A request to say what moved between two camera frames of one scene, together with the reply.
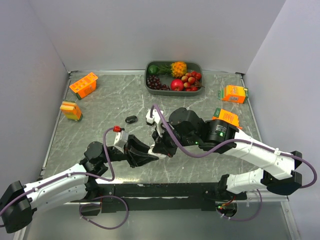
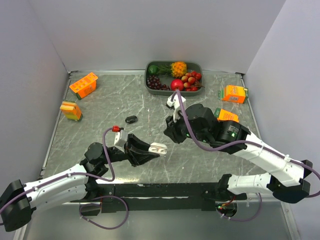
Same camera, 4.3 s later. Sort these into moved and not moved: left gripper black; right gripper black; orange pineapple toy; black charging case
Moved: right gripper black
Not moved: left gripper black; black charging case; orange pineapple toy
